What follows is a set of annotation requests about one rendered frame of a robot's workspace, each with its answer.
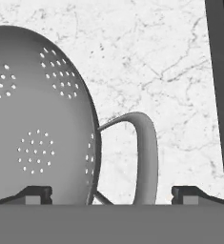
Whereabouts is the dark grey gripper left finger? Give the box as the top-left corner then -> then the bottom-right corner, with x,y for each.
0,185 -> 53,206

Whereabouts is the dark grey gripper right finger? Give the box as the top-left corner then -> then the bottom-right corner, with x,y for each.
171,185 -> 224,206

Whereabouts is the grey metal colander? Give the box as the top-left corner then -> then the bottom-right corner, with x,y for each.
0,25 -> 159,206

